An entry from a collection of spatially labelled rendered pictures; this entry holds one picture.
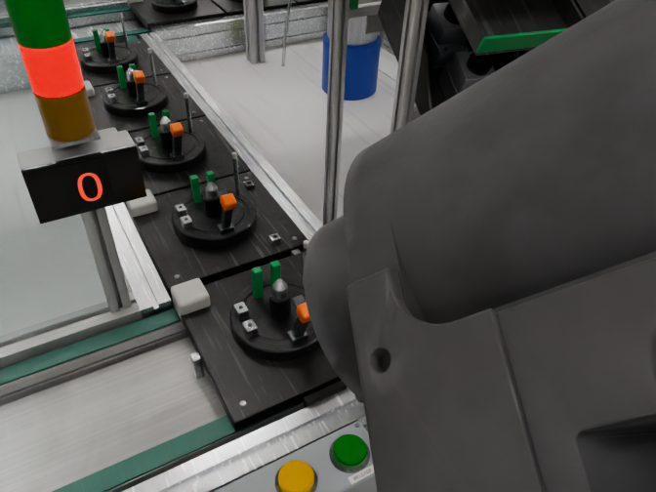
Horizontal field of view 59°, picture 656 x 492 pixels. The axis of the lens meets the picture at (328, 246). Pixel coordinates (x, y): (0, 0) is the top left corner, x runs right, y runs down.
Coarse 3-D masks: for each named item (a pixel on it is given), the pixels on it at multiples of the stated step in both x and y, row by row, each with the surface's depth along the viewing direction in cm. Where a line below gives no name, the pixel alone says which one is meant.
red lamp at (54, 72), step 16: (48, 48) 55; (64, 48) 55; (32, 64) 55; (48, 64) 55; (64, 64) 56; (32, 80) 57; (48, 80) 56; (64, 80) 57; (80, 80) 59; (48, 96) 57; (64, 96) 58
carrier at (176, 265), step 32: (192, 192) 97; (256, 192) 105; (160, 224) 97; (192, 224) 92; (256, 224) 98; (288, 224) 98; (160, 256) 91; (192, 256) 91; (224, 256) 91; (256, 256) 92; (288, 256) 94
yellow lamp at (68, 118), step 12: (36, 96) 58; (72, 96) 58; (84, 96) 60; (48, 108) 58; (60, 108) 58; (72, 108) 59; (84, 108) 60; (48, 120) 59; (60, 120) 59; (72, 120) 59; (84, 120) 60; (48, 132) 60; (60, 132) 60; (72, 132) 60; (84, 132) 61
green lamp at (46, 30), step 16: (16, 0) 51; (32, 0) 51; (48, 0) 52; (16, 16) 52; (32, 16) 52; (48, 16) 53; (64, 16) 55; (16, 32) 54; (32, 32) 53; (48, 32) 54; (64, 32) 55; (32, 48) 54
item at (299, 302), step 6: (294, 300) 71; (300, 300) 71; (300, 306) 69; (306, 306) 70; (300, 312) 69; (306, 312) 69; (300, 318) 70; (306, 318) 69; (294, 324) 74; (300, 324) 72; (306, 324) 72; (294, 330) 74; (300, 330) 73; (294, 336) 75
